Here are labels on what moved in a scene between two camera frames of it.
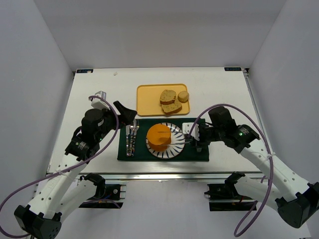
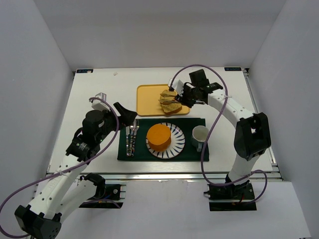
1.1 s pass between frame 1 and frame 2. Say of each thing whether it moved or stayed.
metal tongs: moved
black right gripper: moved
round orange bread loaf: stayed
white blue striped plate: stayed
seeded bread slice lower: stayed
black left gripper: stayed
